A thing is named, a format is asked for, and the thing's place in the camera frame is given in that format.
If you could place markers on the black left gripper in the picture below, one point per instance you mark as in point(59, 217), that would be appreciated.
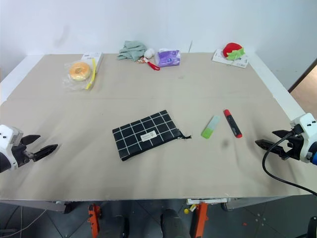
point(19, 153)

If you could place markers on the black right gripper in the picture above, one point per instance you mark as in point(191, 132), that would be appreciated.
point(294, 148)

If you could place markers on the black grid pencil pouch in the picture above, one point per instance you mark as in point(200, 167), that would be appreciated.
point(143, 134)

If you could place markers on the red black marker pen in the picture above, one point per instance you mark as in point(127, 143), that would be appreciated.
point(232, 123)

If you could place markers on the brown door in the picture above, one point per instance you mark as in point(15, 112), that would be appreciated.
point(305, 91)

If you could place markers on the green highlighter pen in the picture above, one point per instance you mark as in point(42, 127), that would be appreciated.
point(210, 127)

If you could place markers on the donut in plastic bag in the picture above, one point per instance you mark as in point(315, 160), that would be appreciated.
point(70, 84)

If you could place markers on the white printed flat box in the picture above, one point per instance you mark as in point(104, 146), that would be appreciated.
point(240, 62)

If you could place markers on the toy donut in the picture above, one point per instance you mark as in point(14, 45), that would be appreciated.
point(79, 71)

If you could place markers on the red strawberry plush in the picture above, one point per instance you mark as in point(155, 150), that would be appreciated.
point(231, 49)

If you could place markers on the yellow knob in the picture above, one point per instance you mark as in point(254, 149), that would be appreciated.
point(186, 211)

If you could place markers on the beige table cover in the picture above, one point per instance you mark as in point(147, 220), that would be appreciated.
point(158, 94)

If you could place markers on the grey-green cloth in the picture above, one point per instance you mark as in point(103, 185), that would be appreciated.
point(131, 50)

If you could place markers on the purple tissue pack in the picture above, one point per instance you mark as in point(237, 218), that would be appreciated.
point(168, 58)

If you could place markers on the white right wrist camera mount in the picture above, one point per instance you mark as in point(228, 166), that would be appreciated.
point(307, 131)

